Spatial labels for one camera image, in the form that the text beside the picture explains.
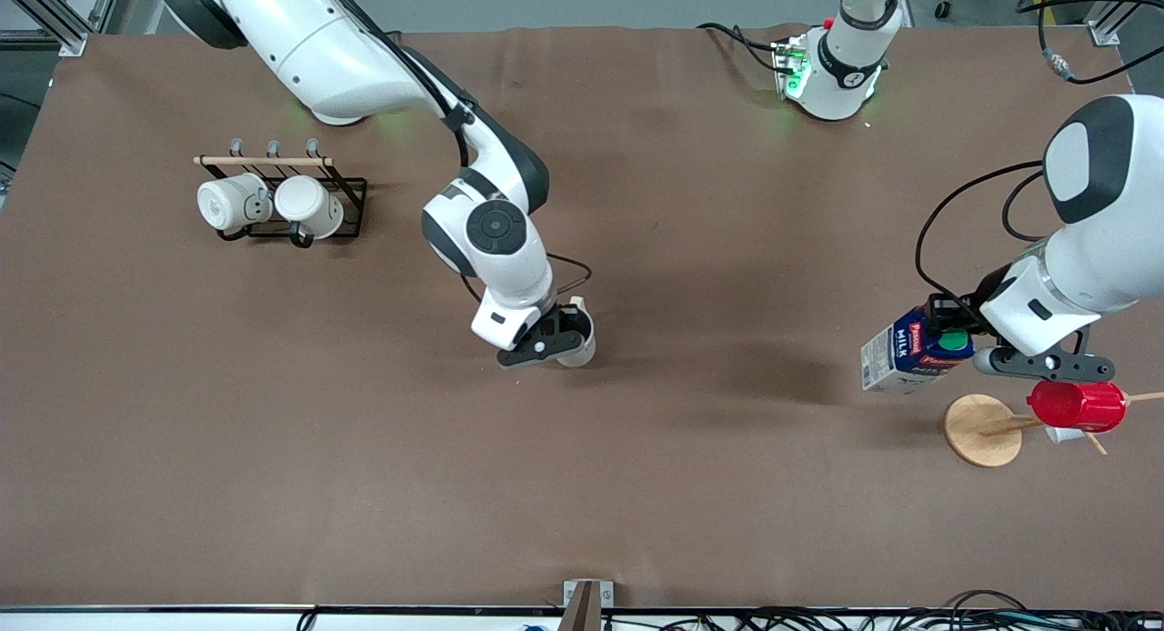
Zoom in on grey ceramic mug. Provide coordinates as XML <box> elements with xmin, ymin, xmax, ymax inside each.
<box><xmin>555</xmin><ymin>296</ymin><xmax>597</xmax><ymax>369</ymax></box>

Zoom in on blue white milk carton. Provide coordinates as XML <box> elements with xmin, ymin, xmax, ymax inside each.
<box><xmin>860</xmin><ymin>305</ymin><xmax>977</xmax><ymax>395</ymax></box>

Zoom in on red plastic cup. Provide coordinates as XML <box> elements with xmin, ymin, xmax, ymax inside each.
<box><xmin>1027</xmin><ymin>380</ymin><xmax>1129</xmax><ymax>434</ymax></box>

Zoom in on wooden mug tree stand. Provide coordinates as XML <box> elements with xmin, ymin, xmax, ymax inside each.
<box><xmin>944</xmin><ymin>391</ymin><xmax>1164</xmax><ymax>469</ymax></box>

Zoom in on brown table cover sheet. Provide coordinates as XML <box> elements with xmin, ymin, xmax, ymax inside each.
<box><xmin>0</xmin><ymin>25</ymin><xmax>1164</xmax><ymax>610</ymax></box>

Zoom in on plain white mug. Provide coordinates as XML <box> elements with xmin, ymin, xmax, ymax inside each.
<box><xmin>275</xmin><ymin>175</ymin><xmax>345</xmax><ymax>248</ymax></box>

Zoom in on white mug with face print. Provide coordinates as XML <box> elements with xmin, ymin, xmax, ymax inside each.
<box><xmin>197</xmin><ymin>174</ymin><xmax>273</xmax><ymax>234</ymax></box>

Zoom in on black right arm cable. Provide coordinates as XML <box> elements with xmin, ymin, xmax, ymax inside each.
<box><xmin>314</xmin><ymin>0</ymin><xmax>594</xmax><ymax>306</ymax></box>

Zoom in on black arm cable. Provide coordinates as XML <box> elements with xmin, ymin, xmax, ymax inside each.
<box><xmin>314</xmin><ymin>0</ymin><xmax>594</xmax><ymax>306</ymax></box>
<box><xmin>914</xmin><ymin>0</ymin><xmax>1164</xmax><ymax>316</ymax></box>

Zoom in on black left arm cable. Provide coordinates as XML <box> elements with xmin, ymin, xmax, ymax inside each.
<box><xmin>914</xmin><ymin>0</ymin><xmax>1164</xmax><ymax>316</ymax></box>

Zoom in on black wire mug rack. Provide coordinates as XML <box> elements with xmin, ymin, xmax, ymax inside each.
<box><xmin>194</xmin><ymin>138</ymin><xmax>368</xmax><ymax>248</ymax></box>

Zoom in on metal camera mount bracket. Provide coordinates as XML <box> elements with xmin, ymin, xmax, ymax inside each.
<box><xmin>557</xmin><ymin>579</ymin><xmax>615</xmax><ymax>631</ymax></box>

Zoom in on black cable bundle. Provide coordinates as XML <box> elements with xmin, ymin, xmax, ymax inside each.
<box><xmin>298</xmin><ymin>590</ymin><xmax>1164</xmax><ymax>631</ymax></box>

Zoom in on aluminium frame post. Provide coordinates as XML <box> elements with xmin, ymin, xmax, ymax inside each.
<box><xmin>0</xmin><ymin>0</ymin><xmax>124</xmax><ymax>57</ymax></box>
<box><xmin>1087</xmin><ymin>0</ymin><xmax>1139</xmax><ymax>48</ymax></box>

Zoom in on black left base cable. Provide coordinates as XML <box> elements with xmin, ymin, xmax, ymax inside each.
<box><xmin>696</xmin><ymin>22</ymin><xmax>788</xmax><ymax>75</ymax></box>

